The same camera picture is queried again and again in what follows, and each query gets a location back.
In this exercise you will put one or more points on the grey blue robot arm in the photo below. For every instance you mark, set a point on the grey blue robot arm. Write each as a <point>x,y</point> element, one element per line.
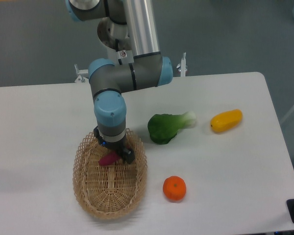
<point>128,28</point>

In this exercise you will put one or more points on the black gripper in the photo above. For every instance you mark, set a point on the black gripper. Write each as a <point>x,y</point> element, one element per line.
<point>115,143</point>

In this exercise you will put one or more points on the purple sweet potato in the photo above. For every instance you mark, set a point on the purple sweet potato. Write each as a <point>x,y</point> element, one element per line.
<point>109,159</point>

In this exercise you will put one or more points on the yellow mango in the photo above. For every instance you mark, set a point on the yellow mango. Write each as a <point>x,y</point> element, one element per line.
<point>226,120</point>

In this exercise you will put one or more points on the woven wicker basket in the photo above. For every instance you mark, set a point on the woven wicker basket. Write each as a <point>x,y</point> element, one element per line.
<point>112,191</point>

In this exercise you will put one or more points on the green bok choy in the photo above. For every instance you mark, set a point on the green bok choy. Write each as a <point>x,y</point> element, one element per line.
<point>163,128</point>

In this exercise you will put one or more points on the orange tangerine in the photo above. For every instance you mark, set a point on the orange tangerine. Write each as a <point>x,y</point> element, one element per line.
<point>174,188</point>

